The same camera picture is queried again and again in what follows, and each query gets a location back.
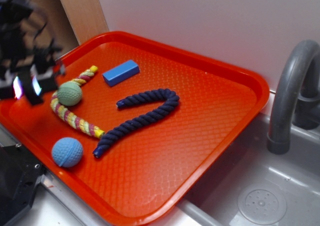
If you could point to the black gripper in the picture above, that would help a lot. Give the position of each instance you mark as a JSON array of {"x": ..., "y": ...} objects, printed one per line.
[{"x": 15, "y": 56}]

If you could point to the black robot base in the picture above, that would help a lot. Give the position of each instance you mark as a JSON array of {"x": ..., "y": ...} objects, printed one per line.
[{"x": 20, "y": 176}]

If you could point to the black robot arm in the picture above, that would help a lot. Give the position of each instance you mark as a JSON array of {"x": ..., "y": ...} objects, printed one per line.
[{"x": 22, "y": 20}]

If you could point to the green dimpled ball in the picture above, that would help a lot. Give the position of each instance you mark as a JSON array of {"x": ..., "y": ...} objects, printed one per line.
[{"x": 69, "y": 94}]

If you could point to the blue dimpled ball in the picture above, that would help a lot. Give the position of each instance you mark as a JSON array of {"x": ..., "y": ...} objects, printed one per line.
[{"x": 67, "y": 152}]

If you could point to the wooden board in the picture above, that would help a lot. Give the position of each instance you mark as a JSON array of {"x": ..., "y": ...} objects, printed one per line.
[{"x": 86, "y": 18}]

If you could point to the blue rectangular block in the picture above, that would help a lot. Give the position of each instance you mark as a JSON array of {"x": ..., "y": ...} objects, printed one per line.
[{"x": 121, "y": 73}]

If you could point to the red plastic tray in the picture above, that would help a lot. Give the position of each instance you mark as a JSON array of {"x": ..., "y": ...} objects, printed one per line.
[{"x": 143, "y": 175}]

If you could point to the grey plastic sink basin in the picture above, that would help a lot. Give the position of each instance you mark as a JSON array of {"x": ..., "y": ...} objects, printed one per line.
[{"x": 249, "y": 186}]

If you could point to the grey toy faucet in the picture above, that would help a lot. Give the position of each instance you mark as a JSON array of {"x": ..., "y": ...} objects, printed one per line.
[{"x": 297, "y": 96}]

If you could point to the multicolour braided rope toy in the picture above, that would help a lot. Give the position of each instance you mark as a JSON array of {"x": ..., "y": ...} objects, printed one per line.
[{"x": 71, "y": 118}]

